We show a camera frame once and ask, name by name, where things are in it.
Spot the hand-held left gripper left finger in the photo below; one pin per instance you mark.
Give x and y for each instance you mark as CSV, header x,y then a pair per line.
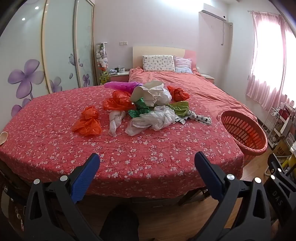
x,y
85,178

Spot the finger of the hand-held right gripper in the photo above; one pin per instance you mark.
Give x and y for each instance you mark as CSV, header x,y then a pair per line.
x,y
276,197

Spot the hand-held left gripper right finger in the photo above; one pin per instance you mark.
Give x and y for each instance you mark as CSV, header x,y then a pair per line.
x,y
208,176

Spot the orange laundry basket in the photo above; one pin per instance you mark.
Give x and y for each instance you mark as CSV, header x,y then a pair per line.
x,y
245,136

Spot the large orange plastic bag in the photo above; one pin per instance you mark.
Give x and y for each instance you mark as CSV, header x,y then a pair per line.
x,y
87,122

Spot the white polka dot bag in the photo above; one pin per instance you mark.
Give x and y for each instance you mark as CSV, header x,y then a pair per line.
x,y
201,118

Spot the white knotted plastic bag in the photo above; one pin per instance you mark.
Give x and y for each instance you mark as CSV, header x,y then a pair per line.
x,y
114,122

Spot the olive green plastic bag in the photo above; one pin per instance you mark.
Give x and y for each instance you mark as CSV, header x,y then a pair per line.
x,y
180,107

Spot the large clear plastic bag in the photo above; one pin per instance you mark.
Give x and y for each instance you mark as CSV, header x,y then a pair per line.
x,y
157,118

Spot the small knotted orange plastic bag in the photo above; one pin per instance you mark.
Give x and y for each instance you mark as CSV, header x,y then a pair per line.
x,y
179,93

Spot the magenta plastic bag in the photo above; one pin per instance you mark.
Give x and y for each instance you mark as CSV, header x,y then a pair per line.
x,y
122,86

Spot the large white plastic bag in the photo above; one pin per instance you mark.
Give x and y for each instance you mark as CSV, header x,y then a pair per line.
x,y
141,91

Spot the brown paper bag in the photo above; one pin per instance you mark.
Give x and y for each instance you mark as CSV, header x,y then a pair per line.
x,y
282,148

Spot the white shelf cart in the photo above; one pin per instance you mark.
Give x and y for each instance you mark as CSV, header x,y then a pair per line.
x,y
282,118

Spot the bed with pink sheet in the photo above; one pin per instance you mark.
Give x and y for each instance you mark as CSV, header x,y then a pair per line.
x,y
196,88

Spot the beige round object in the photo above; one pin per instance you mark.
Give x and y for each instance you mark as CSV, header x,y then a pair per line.
x,y
3,137

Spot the pink and white nightstand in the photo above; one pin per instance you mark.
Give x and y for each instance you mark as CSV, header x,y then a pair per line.
x,y
119,77
208,77

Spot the pink striped pillow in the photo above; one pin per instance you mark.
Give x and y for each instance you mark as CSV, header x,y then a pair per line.
x,y
183,64

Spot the clear plush toy tube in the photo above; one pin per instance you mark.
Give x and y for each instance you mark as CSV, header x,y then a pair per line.
x,y
103,62

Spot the white floral pillow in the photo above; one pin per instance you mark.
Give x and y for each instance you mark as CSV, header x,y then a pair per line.
x,y
158,63

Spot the flower print sliding wardrobe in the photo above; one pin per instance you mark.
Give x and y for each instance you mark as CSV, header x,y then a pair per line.
x,y
60,51

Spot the pink curtain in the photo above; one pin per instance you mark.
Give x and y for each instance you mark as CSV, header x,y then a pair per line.
x,y
268,58

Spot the beige and pink headboard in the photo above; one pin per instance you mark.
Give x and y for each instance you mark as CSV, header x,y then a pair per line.
x,y
157,50

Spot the white air conditioner pipe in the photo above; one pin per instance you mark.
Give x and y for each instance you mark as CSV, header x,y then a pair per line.
x,y
223,32

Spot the white air conditioner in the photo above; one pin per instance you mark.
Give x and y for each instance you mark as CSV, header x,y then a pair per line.
x,y
214,12

